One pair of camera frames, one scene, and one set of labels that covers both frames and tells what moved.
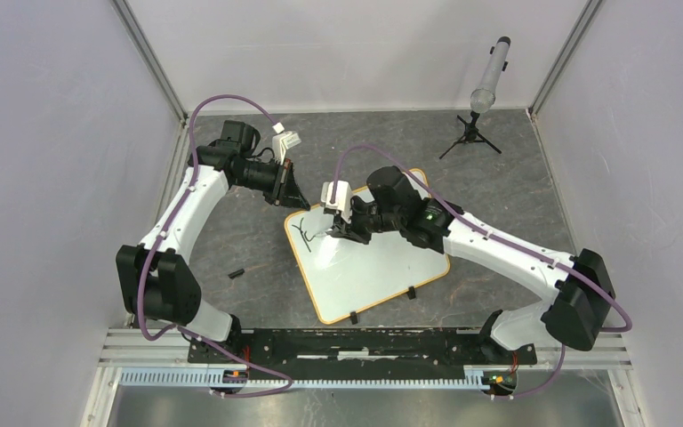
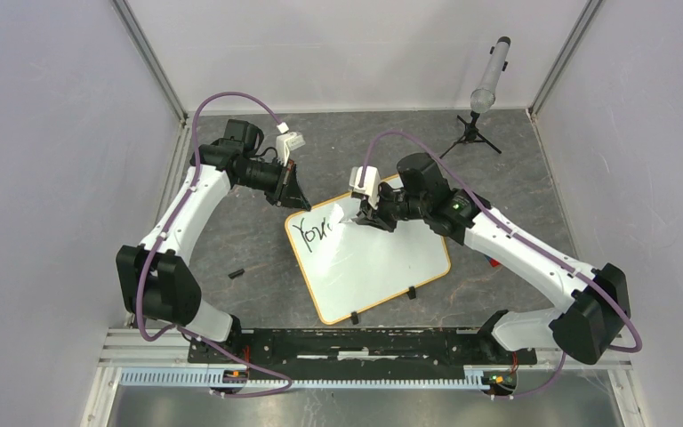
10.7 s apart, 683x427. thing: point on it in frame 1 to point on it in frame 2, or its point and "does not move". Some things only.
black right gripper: x=352 y=229 to x=379 y=218
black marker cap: x=237 y=273 does not move
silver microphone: x=482 y=100 does not move
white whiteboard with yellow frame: x=345 y=277 does not move
